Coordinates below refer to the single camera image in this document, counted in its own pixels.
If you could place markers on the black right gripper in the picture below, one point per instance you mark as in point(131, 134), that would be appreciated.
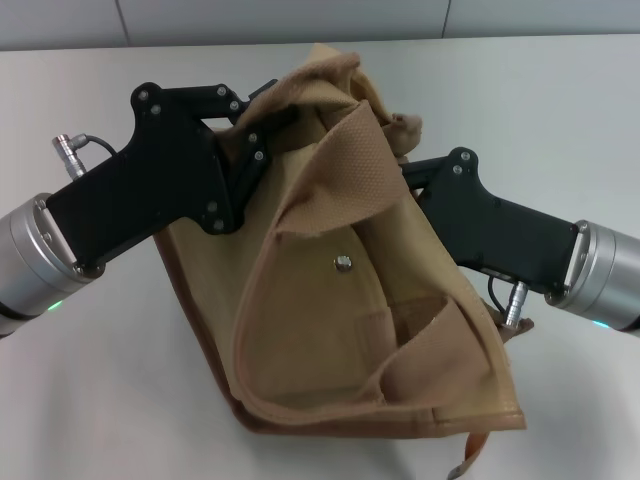
point(500, 230)

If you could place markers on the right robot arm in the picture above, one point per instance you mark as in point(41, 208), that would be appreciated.
point(605, 280)

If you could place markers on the khaki canvas food bag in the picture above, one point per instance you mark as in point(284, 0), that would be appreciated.
point(350, 280)

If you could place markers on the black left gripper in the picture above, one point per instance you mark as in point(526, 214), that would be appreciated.
point(150, 195)

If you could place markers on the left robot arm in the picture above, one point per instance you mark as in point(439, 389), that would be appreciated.
point(30, 270)

